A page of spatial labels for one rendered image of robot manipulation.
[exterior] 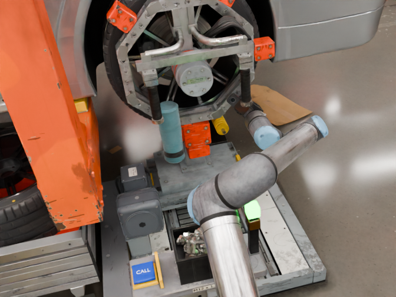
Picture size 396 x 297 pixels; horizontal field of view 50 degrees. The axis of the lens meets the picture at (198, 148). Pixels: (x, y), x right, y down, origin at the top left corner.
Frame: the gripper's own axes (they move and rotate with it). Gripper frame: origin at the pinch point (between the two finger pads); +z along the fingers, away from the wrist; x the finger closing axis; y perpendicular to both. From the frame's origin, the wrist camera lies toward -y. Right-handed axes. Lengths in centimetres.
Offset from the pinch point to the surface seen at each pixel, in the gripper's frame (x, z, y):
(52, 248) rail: -81, -41, -43
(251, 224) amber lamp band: -15, -74, -10
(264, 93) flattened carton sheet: -10, 104, 80
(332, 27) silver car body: 47.0, 2.3, 15.8
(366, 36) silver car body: 54, 3, 33
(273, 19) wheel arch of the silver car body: 34.0, 3.7, -8.4
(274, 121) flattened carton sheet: -14, 64, 74
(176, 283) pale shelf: -44, -77, -18
